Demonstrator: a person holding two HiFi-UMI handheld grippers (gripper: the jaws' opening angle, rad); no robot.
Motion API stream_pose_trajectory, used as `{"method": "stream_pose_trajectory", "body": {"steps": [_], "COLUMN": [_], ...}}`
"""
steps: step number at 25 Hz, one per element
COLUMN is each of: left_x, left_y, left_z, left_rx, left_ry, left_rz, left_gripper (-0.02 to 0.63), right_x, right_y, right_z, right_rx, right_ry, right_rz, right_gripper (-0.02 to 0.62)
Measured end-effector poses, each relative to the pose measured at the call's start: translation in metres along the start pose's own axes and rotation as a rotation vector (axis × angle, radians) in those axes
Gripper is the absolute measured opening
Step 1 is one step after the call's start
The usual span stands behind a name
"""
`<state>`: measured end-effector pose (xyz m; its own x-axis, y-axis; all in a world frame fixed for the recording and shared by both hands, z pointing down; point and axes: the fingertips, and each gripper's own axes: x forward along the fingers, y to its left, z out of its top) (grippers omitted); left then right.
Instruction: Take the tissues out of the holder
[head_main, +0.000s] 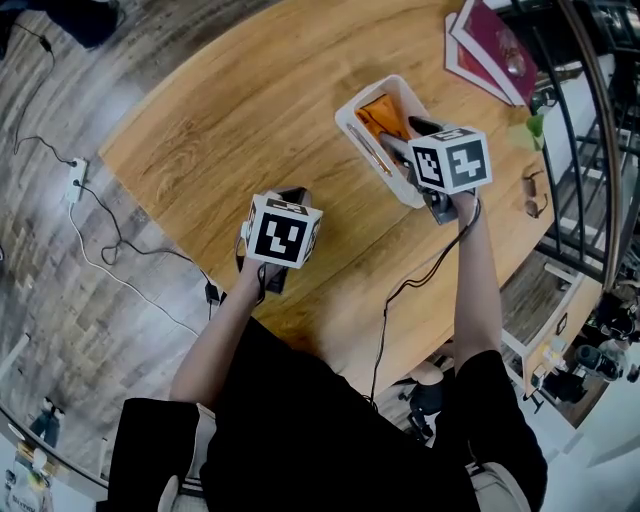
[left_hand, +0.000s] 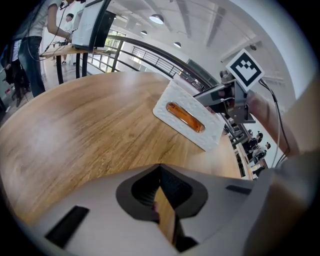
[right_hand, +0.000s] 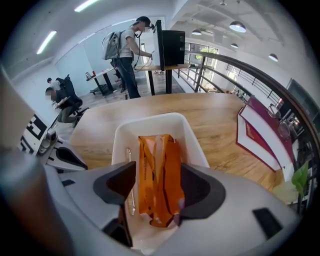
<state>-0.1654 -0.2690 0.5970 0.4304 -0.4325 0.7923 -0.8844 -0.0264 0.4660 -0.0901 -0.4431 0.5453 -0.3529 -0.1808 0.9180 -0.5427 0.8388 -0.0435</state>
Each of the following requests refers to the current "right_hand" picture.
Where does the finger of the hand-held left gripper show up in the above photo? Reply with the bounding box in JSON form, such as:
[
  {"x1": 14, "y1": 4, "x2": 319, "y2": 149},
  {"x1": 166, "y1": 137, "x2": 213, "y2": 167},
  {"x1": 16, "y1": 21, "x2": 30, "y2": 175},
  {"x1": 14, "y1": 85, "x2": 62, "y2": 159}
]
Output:
[{"x1": 45, "y1": 146, "x2": 89, "y2": 174}]

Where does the white desk with black legs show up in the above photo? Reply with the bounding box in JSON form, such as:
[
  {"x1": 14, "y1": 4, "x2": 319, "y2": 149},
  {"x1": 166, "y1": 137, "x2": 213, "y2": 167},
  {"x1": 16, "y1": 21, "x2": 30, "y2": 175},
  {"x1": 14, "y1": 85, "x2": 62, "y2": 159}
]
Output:
[{"x1": 85, "y1": 66, "x2": 119, "y2": 96}]

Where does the green plant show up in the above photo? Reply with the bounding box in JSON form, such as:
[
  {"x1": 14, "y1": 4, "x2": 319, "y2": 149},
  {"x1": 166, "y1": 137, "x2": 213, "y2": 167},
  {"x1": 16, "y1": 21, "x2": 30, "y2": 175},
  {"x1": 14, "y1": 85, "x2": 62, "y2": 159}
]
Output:
[{"x1": 271, "y1": 160, "x2": 310, "y2": 206}]

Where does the black monitor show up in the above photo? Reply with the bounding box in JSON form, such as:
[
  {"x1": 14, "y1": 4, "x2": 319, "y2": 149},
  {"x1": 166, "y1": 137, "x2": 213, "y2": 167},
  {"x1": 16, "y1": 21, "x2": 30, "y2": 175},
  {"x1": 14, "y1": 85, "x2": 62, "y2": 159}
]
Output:
[{"x1": 151, "y1": 19, "x2": 186, "y2": 72}]

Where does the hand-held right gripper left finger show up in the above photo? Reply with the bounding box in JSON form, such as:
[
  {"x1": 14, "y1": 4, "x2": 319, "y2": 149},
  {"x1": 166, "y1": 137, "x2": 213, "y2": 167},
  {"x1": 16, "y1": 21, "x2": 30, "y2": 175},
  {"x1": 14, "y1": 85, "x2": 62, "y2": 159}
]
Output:
[{"x1": 92, "y1": 160, "x2": 137, "y2": 248}]

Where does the black office chair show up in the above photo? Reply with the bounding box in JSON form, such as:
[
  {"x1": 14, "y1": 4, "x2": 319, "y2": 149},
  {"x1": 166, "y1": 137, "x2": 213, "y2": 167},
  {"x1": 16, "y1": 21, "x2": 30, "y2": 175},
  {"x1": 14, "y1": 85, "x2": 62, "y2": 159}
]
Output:
[{"x1": 55, "y1": 74, "x2": 90, "y2": 117}]

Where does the large black pendant lamp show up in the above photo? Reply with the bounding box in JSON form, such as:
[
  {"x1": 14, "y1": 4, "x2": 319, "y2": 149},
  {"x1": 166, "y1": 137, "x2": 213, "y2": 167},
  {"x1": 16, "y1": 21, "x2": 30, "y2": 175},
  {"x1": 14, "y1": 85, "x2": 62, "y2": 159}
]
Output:
[{"x1": 229, "y1": 20, "x2": 247, "y2": 34}]

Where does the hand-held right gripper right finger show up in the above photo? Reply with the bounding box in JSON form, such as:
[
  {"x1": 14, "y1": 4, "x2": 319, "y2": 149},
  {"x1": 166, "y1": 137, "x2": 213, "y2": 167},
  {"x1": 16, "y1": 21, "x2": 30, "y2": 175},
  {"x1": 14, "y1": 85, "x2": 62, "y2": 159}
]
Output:
[{"x1": 179, "y1": 162, "x2": 227, "y2": 220}]

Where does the orange packet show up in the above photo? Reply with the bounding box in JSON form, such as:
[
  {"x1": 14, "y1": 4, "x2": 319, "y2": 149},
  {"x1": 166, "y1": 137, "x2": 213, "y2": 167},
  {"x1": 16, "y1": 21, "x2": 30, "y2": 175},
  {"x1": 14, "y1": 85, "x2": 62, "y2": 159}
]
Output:
[{"x1": 137, "y1": 133, "x2": 186, "y2": 229}]

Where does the maroon and white book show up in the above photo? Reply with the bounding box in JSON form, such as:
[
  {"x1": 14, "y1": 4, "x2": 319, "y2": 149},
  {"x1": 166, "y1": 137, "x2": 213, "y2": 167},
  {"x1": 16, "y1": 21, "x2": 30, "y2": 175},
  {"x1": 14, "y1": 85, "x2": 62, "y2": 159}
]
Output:
[{"x1": 235, "y1": 95, "x2": 296, "y2": 174}]

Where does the wooden desk with black legs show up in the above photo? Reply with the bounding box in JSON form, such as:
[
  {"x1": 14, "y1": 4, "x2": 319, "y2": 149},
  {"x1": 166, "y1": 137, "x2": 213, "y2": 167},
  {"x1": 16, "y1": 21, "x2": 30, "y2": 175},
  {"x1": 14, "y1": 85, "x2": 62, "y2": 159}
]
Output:
[{"x1": 134, "y1": 61, "x2": 191, "y2": 97}]

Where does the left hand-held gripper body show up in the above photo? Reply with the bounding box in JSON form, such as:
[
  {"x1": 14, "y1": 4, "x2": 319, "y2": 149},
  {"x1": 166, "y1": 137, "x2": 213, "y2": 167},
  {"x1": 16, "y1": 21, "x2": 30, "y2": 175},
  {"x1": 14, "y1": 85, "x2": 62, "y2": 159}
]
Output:
[{"x1": 19, "y1": 113, "x2": 64, "y2": 165}]

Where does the wooden table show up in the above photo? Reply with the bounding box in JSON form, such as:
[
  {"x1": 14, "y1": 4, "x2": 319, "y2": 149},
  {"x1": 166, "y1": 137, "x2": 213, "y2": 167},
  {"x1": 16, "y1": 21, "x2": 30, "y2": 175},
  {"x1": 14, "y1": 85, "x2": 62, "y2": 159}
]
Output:
[{"x1": 174, "y1": 50, "x2": 320, "y2": 216}]

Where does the white plastic tray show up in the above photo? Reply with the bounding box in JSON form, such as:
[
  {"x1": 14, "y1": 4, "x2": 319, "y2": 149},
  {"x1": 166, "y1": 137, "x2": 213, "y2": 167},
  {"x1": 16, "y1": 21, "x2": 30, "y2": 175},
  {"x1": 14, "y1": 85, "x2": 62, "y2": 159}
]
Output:
[{"x1": 110, "y1": 112, "x2": 211, "y2": 251}]

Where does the ceiling tube light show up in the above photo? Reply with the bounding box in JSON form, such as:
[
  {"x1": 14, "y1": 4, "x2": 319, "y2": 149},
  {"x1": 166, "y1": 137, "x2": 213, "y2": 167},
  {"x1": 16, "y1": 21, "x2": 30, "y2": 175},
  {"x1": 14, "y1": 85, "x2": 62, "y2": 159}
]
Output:
[
  {"x1": 36, "y1": 30, "x2": 58, "y2": 56},
  {"x1": 74, "y1": 0, "x2": 101, "y2": 13}
]

